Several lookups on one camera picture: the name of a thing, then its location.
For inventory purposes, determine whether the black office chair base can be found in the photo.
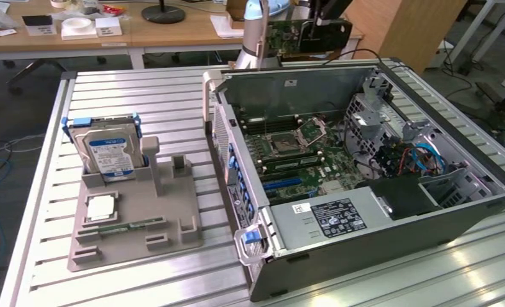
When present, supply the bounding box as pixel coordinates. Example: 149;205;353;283
2;57;109;95

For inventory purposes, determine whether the low silver disk bay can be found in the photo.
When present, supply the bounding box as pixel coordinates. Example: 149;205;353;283
418;166;492;209

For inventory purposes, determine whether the silver chipset heatsink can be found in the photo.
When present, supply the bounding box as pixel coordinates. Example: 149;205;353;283
318;181;345;194

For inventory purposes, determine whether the black RAM slot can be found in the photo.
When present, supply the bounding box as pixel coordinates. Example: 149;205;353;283
246;125;302;135
243;116;299;127

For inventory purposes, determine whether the flat white box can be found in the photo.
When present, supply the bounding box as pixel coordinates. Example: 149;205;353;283
59;25;99;42

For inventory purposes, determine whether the metal socket cover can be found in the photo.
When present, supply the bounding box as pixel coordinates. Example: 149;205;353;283
297;115;329;141

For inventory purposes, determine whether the wooden cabinet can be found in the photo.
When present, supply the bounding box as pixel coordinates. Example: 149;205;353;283
336;0;469;74

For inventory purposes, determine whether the white paper stack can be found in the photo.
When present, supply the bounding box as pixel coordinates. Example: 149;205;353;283
210;14;247;39

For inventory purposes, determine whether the grey power supply unit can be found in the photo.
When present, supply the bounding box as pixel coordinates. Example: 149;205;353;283
258;187;397;256

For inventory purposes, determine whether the silver CPU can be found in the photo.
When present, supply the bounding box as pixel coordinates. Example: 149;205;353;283
84;196;119;222

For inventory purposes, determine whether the black plastic shroud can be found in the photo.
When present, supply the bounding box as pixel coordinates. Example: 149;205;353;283
369;177;444;221

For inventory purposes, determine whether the green motherboard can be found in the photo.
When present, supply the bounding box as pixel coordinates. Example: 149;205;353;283
234;107;380;207

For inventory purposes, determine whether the hard disk with blue bracket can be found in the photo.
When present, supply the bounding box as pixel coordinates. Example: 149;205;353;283
62;113;143;184

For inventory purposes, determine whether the graphics card with black shroud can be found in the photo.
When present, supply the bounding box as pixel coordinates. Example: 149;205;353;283
267;18;354;61

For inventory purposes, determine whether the white box with black top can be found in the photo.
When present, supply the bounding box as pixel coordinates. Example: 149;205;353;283
20;15;59;36

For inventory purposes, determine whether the white table leg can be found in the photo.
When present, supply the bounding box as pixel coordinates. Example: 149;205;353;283
446;0;505;63

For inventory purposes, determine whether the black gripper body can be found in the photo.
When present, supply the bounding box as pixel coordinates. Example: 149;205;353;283
313;0;353;26

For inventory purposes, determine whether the white tape roll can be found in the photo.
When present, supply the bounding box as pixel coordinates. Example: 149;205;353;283
62;17;91;32

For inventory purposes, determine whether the green RAM stick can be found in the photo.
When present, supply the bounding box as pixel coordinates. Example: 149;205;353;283
94;218;166;234
261;154;325;175

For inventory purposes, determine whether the black cable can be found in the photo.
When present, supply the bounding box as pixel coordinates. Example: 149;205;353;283
326;49;406;70

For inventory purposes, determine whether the black round lamp base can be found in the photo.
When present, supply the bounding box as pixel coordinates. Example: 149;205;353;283
141;0;187;25

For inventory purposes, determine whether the CPU socket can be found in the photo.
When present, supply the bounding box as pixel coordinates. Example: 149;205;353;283
267;130;310;158

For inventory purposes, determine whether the grey parts rack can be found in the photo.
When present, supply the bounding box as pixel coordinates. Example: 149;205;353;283
67;136;206;273

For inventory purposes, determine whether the blue expansion slot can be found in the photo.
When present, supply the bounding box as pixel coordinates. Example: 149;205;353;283
263;177;303;190

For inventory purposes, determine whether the tall silver disk bay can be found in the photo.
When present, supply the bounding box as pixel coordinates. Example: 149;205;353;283
346;75;406;161

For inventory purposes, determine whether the open black PC case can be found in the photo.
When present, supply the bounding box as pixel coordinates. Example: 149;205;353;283
203;57;505;303

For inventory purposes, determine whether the white cube box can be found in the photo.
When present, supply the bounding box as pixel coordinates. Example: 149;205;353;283
94;17;125;37

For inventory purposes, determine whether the blue disk wire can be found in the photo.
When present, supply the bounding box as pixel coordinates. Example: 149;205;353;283
409;143;446;176

